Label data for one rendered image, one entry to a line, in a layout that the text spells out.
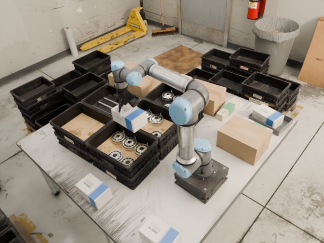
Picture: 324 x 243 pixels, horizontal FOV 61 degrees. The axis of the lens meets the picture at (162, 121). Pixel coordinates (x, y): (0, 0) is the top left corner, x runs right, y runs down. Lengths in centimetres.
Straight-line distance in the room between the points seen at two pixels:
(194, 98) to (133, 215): 84
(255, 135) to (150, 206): 84
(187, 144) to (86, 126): 100
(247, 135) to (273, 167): 106
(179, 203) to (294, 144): 182
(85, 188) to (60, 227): 93
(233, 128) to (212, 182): 47
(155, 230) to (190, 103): 72
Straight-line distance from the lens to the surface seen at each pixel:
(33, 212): 290
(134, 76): 147
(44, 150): 231
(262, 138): 197
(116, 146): 195
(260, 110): 230
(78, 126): 220
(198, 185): 172
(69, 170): 208
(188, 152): 146
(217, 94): 231
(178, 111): 125
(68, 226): 268
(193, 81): 138
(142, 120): 171
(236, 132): 197
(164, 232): 158
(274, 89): 313
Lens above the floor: 219
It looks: 40 degrees down
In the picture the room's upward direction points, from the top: 5 degrees counter-clockwise
